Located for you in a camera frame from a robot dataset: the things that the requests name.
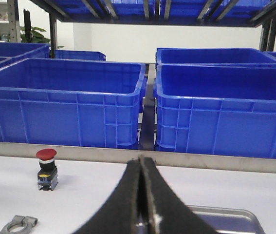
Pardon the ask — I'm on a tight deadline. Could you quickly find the red emergency stop button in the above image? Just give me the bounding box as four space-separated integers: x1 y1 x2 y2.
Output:
36 148 58 191

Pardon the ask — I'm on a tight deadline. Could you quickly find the centre blue plastic crate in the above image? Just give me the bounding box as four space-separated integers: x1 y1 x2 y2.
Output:
0 58 147 149

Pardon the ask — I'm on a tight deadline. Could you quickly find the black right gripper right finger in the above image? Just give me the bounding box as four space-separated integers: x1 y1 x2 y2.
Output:
141 157 217 234

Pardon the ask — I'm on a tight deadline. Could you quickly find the silver metal tray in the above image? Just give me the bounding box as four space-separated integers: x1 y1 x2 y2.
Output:
188 205 265 234

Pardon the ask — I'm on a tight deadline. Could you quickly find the rear right blue crate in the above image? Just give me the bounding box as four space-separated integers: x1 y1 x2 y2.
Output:
156 48 276 67

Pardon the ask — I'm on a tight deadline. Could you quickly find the black metal shelf frame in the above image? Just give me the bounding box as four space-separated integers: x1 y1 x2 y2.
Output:
35 0 276 61

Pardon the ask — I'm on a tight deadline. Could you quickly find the rear centre blue crate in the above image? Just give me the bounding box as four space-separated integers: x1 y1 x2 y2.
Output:
55 50 106 61

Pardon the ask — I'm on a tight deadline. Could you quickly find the potted green plant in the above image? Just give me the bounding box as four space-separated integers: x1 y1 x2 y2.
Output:
20 26 51 43

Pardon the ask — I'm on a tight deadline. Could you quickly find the grey metal clamp block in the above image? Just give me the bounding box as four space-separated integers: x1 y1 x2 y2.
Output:
0 215 38 234

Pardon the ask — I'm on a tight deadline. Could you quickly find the blue plastic crate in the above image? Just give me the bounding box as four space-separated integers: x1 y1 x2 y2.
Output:
0 58 147 149
154 64 276 159
0 42 50 68

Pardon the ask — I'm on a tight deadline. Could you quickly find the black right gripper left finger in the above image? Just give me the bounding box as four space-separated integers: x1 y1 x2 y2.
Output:
75 160 141 234

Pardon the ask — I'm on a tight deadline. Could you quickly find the right blue plastic crate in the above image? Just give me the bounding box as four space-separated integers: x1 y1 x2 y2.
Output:
154 64 276 159

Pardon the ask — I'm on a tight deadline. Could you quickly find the left blue plastic crate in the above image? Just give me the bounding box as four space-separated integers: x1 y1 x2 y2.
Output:
0 42 50 68

